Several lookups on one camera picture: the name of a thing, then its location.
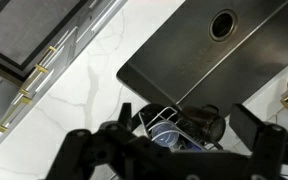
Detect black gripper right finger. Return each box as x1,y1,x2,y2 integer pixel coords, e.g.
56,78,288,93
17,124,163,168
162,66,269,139
229,103,288,180

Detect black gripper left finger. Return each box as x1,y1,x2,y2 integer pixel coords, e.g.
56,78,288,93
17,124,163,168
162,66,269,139
45,102,152,180

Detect dark glass cup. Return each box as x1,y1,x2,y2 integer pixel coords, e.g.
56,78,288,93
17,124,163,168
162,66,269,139
178,104,227,143

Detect clear plastic cup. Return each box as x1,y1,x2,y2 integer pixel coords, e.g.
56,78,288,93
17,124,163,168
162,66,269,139
149,120,185,151

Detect steel dish rack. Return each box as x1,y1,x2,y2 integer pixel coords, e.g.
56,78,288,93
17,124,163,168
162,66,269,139
130,102,228,154

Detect dark steel sink basin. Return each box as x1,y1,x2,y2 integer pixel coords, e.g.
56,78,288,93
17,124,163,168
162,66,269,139
116,0,288,118

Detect white lower cabinet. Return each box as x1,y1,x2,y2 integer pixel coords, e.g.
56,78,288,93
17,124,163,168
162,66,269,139
0,0,128,163

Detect round sink drain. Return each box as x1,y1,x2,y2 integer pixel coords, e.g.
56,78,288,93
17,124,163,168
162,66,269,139
209,9,238,42

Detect dark grey floor mat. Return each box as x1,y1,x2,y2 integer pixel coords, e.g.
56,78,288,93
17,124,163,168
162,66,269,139
0,0,92,76

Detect gold drawer handle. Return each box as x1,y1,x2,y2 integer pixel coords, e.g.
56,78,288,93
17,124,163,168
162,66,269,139
18,45,58,96
0,95,33,133

